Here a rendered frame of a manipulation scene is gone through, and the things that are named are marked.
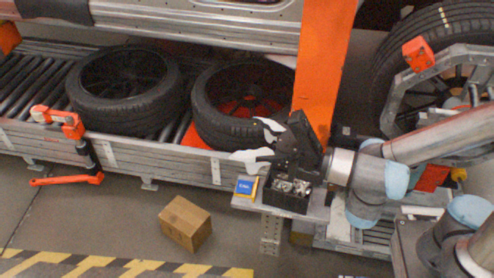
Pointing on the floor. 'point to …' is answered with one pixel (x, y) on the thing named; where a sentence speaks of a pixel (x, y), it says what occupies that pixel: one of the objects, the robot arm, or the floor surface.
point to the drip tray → (223, 53)
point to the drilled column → (271, 234)
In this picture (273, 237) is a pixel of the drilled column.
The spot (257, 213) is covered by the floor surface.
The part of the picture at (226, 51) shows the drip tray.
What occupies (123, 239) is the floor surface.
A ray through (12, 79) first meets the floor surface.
